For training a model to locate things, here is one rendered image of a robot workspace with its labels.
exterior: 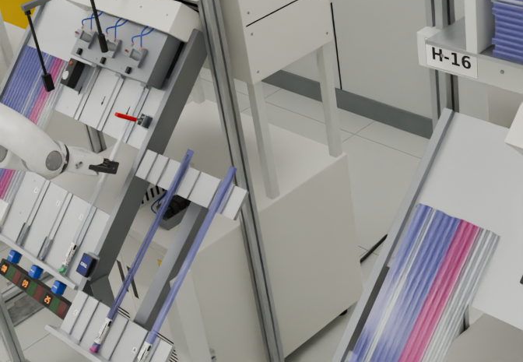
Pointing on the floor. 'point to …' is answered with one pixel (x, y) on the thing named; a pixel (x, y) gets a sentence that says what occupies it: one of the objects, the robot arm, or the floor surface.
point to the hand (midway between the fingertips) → (108, 166)
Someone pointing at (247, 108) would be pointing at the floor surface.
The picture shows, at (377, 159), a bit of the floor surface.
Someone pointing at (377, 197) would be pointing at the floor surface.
